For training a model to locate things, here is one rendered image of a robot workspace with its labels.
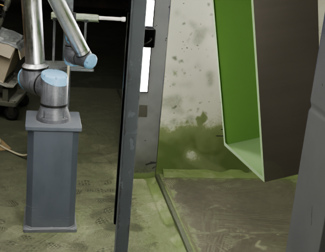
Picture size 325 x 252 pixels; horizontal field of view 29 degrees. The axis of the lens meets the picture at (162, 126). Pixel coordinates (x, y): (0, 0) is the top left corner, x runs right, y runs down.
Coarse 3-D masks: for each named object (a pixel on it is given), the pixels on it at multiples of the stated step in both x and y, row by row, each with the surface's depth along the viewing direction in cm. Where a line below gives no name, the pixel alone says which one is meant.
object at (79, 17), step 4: (52, 12) 405; (52, 16) 405; (76, 16) 408; (80, 16) 408; (84, 16) 409; (88, 16) 409; (92, 16) 409; (96, 16) 410; (100, 16) 412; (104, 16) 413; (108, 16) 413; (76, 20) 409; (80, 20) 409; (88, 20) 410; (92, 20) 411; (96, 20) 411; (116, 20) 415; (120, 20) 415; (124, 20) 415
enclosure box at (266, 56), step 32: (224, 0) 366; (256, 0) 307; (288, 0) 311; (224, 32) 372; (256, 32) 312; (288, 32) 317; (224, 64) 378; (256, 64) 318; (288, 64) 323; (224, 96) 385; (256, 96) 391; (288, 96) 328; (224, 128) 392; (256, 128) 398; (288, 128) 334; (256, 160) 368; (288, 160) 341
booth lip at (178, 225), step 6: (156, 174) 449; (162, 186) 429; (162, 192) 423; (168, 198) 411; (168, 204) 404; (174, 210) 395; (174, 216) 387; (174, 222) 384; (180, 222) 380; (180, 228) 372; (180, 234) 368; (186, 240) 358; (186, 246) 353
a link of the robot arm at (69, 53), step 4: (68, 48) 371; (72, 48) 370; (68, 52) 371; (72, 52) 370; (68, 56) 372; (72, 56) 369; (68, 60) 373; (72, 60) 370; (68, 64) 374; (72, 64) 373; (76, 64) 371
